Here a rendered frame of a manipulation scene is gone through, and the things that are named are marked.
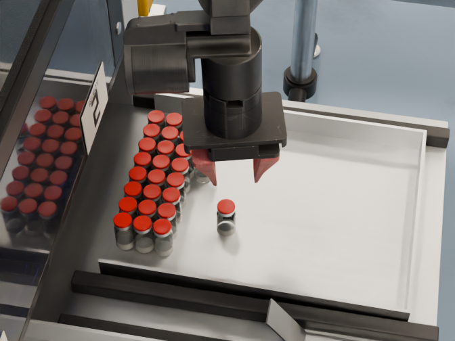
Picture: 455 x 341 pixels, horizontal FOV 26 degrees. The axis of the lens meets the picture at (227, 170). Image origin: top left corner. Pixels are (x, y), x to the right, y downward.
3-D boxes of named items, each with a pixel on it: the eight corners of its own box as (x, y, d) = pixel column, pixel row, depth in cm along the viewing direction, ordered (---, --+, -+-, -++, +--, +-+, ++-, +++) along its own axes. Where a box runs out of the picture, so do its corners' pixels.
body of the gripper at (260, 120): (181, 109, 102) (177, 59, 96) (280, 103, 102) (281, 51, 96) (185, 158, 98) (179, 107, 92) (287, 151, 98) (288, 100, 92)
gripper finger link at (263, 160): (208, 157, 108) (204, 99, 101) (272, 152, 108) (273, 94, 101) (211, 206, 104) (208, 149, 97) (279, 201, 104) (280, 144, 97)
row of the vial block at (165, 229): (152, 255, 112) (149, 232, 109) (186, 138, 123) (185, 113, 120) (170, 258, 112) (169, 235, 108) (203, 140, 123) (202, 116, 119)
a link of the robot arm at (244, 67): (263, 55, 88) (260, 11, 91) (185, 58, 88) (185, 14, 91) (263, 107, 93) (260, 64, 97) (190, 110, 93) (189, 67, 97)
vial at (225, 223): (214, 235, 114) (214, 213, 111) (219, 220, 115) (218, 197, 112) (233, 238, 114) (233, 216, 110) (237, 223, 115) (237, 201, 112)
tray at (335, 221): (101, 279, 110) (98, 261, 108) (156, 109, 126) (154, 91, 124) (405, 329, 106) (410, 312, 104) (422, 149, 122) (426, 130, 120)
